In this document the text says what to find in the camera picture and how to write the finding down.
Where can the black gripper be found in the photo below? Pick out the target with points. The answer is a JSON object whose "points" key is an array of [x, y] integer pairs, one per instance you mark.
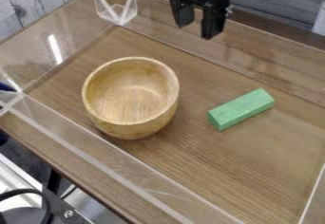
{"points": [[214, 15]]}

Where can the green rectangular block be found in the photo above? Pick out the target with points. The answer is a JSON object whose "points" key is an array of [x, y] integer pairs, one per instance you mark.
{"points": [[239, 109]]}

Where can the black table leg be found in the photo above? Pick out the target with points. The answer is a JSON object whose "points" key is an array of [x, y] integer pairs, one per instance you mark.
{"points": [[54, 182]]}

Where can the clear acrylic tray wall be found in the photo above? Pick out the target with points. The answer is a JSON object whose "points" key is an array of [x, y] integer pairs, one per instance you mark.
{"points": [[253, 174]]}

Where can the black metal bracket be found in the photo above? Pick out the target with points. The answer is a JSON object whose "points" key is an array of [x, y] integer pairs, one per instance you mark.
{"points": [[63, 213]]}

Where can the brown wooden bowl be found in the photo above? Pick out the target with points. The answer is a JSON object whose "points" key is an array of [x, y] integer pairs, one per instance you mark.
{"points": [[131, 97]]}

